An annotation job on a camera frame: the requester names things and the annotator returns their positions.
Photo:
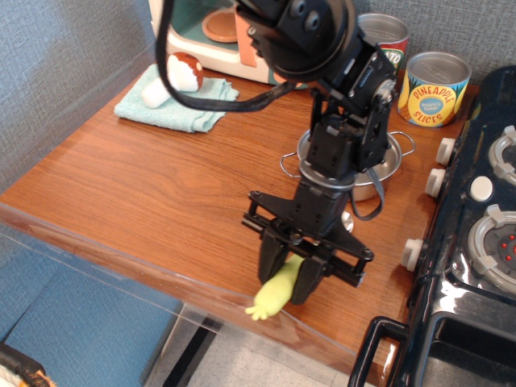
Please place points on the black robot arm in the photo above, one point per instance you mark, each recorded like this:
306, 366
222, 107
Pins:
320, 44

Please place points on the black toy stove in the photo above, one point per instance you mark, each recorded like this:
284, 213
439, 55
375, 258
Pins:
461, 325

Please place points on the pineapple slices can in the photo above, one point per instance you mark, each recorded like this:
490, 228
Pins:
433, 88

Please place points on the spoon with green handle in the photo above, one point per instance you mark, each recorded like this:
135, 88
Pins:
276, 291

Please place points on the orange toy plate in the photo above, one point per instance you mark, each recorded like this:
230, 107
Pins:
220, 26

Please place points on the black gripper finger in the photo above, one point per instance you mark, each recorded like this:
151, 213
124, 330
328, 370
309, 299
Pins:
312, 271
273, 253

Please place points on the toy mushroom brown cap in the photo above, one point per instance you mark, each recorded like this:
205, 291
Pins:
185, 73

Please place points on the orange object in tray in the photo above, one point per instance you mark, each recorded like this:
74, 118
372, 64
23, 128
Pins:
18, 369

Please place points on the toy microwave teal and cream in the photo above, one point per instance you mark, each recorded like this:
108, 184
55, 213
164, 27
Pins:
237, 59

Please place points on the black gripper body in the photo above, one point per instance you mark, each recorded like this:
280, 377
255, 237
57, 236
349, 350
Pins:
310, 223

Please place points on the tomato sauce can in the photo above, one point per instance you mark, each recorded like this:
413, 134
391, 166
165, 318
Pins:
389, 33

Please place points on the light blue folded cloth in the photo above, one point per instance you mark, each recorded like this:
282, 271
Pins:
173, 115

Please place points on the small steel pot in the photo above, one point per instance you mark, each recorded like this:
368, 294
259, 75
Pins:
364, 188

